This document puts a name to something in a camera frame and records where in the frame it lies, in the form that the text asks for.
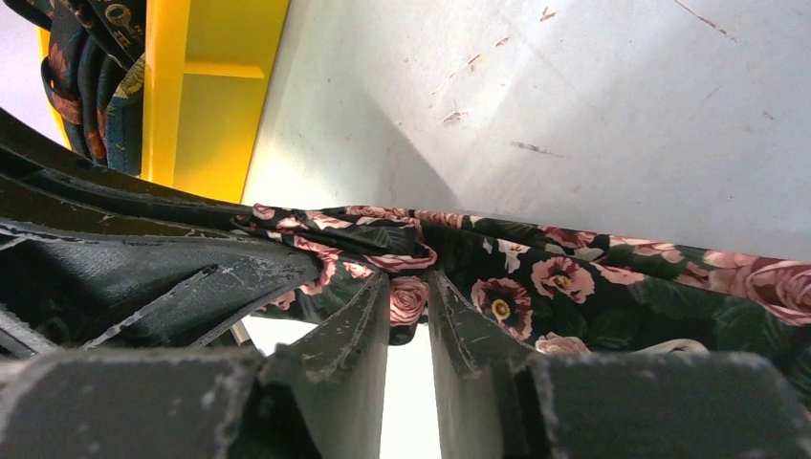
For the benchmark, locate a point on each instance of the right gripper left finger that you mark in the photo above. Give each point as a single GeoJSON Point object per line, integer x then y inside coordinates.
{"type": "Point", "coordinates": [319, 397]}

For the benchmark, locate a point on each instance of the pile of dark ties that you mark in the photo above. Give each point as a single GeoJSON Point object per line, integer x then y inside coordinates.
{"type": "Point", "coordinates": [93, 75]}

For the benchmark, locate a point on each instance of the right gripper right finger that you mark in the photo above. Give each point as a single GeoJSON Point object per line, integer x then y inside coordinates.
{"type": "Point", "coordinates": [498, 397]}

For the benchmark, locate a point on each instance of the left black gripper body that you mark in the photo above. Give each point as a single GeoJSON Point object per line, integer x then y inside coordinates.
{"type": "Point", "coordinates": [92, 258]}

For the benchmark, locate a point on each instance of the yellow plastic bin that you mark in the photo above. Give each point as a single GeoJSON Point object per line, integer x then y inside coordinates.
{"type": "Point", "coordinates": [208, 66]}

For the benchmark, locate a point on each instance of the pink rose floral tie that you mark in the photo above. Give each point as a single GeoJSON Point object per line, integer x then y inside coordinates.
{"type": "Point", "coordinates": [557, 290]}

